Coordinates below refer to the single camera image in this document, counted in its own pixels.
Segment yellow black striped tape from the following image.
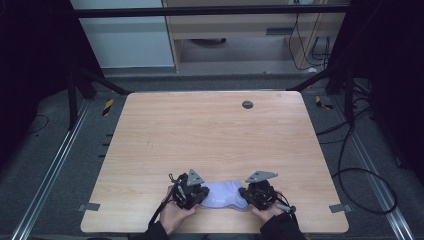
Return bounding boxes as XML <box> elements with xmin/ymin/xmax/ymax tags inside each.
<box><xmin>314</xmin><ymin>95</ymin><xmax>334</xmax><ymax>111</ymax></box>
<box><xmin>101</xmin><ymin>98</ymin><xmax>115</xmax><ymax>117</ymax></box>

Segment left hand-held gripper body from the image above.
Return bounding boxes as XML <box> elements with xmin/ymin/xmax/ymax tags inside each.
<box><xmin>168</xmin><ymin>168</ymin><xmax>209</xmax><ymax>211</ymax></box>

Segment thin black floor cable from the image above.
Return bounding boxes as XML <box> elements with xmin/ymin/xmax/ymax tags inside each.
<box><xmin>26</xmin><ymin>114</ymin><xmax>50</xmax><ymax>136</ymax></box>

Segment black horizontal frame bar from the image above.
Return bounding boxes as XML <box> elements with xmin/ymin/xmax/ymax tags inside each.
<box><xmin>71</xmin><ymin>4</ymin><xmax>352</xmax><ymax>19</ymax></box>

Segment hand-held gripper cable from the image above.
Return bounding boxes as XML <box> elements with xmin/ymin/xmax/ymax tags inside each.
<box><xmin>266</xmin><ymin>190</ymin><xmax>300</xmax><ymax>228</ymax></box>
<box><xmin>147</xmin><ymin>173</ymin><xmax>178</xmax><ymax>228</ymax></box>

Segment right hand-held gripper cable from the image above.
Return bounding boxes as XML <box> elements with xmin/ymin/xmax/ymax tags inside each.
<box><xmin>266</xmin><ymin>190</ymin><xmax>300</xmax><ymax>228</ymax></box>

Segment person's left hand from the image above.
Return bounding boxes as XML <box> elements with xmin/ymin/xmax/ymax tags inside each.
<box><xmin>159</xmin><ymin>185</ymin><xmax>200</xmax><ymax>236</ymax></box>

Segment white cabinet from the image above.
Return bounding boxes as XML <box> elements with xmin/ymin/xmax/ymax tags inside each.
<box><xmin>70</xmin><ymin>0</ymin><xmax>176</xmax><ymax>70</ymax></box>

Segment black looped floor cable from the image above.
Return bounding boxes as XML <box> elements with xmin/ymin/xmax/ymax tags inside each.
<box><xmin>316</xmin><ymin>109</ymin><xmax>398</xmax><ymax>216</ymax></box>

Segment light wooden desk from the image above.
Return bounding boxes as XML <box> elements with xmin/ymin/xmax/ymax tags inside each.
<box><xmin>161</xmin><ymin>0</ymin><xmax>351</xmax><ymax>73</ymax></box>

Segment black curtain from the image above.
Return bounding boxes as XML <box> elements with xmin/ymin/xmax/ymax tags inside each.
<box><xmin>0</xmin><ymin>0</ymin><xmax>104</xmax><ymax>168</ymax></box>
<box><xmin>328</xmin><ymin>0</ymin><xmax>424</xmax><ymax>184</ymax></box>

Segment black diagonal frame strut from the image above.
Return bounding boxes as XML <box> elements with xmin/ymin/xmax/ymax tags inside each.
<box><xmin>287</xmin><ymin>68</ymin><xmax>338</xmax><ymax>93</ymax></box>
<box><xmin>78</xmin><ymin>66</ymin><xmax>133</xmax><ymax>96</ymax></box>

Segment black cables under desk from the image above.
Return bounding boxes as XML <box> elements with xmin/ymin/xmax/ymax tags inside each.
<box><xmin>287</xmin><ymin>12</ymin><xmax>332</xmax><ymax>72</ymax></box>

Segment black upright stand post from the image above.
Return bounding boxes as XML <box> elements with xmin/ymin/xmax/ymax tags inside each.
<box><xmin>344</xmin><ymin>66</ymin><xmax>355</xmax><ymax>127</ymax></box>
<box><xmin>67</xmin><ymin>68</ymin><xmax>78</xmax><ymax>131</ymax></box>

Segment left hand-held gripper cable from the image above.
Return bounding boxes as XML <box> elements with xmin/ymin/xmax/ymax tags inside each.
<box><xmin>147</xmin><ymin>173</ymin><xmax>178</xmax><ymax>228</ymax></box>

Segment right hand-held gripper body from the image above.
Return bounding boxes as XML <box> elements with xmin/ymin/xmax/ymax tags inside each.
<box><xmin>244</xmin><ymin>170</ymin><xmax>280</xmax><ymax>211</ymax></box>

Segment person's right hand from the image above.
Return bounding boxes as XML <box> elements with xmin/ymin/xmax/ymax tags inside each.
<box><xmin>248</xmin><ymin>191</ymin><xmax>285</xmax><ymax>224</ymax></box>

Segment aluminium floor rail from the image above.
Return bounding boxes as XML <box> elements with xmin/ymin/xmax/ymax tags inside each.
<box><xmin>329</xmin><ymin>95</ymin><xmax>416</xmax><ymax>240</ymax></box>
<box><xmin>9</xmin><ymin>99</ymin><xmax>93</xmax><ymax>240</ymax></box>

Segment grey metal table bracket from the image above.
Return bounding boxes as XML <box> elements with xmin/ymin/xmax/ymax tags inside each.
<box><xmin>77</xmin><ymin>202</ymin><xmax>101</xmax><ymax>212</ymax></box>
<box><xmin>328</xmin><ymin>203</ymin><xmax>353</xmax><ymax>214</ymax></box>

